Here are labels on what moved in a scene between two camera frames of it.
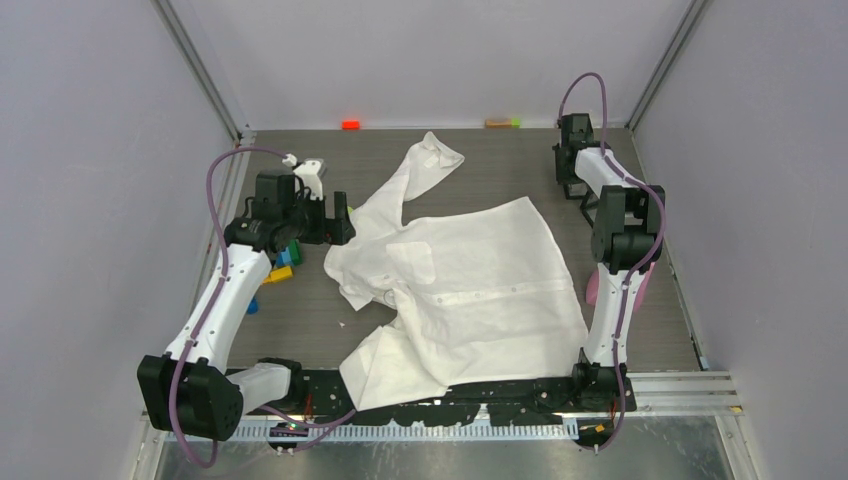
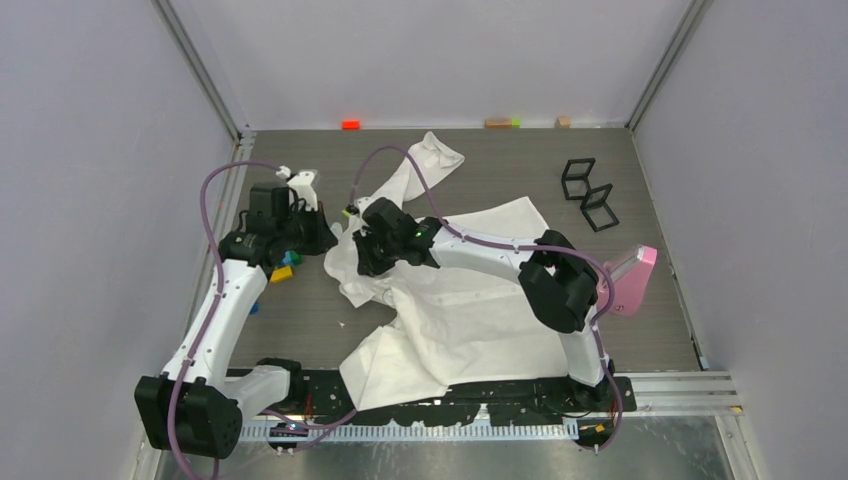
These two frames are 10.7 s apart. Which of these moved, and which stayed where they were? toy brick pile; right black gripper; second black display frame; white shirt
Moved: right black gripper
Stayed: toy brick pile; second black display frame; white shirt
